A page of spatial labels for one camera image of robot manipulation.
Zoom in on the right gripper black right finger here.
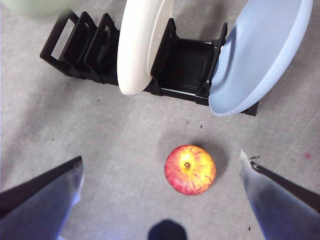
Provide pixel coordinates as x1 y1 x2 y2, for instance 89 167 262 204
239 149 320 240

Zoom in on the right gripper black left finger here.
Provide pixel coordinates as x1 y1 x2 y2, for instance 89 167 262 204
0 156 85 240

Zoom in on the red yellow apple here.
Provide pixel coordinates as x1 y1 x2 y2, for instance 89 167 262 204
164 144 217 196

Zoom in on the light green plate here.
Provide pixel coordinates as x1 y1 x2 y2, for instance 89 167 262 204
2 0 73 19

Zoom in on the blue plate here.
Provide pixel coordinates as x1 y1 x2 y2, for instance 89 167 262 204
208 0 314 117

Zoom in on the black plate rack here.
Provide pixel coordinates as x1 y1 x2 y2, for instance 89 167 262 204
39 11 260 117

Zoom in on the cream white plate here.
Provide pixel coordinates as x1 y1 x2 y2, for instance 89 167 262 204
116 0 175 96

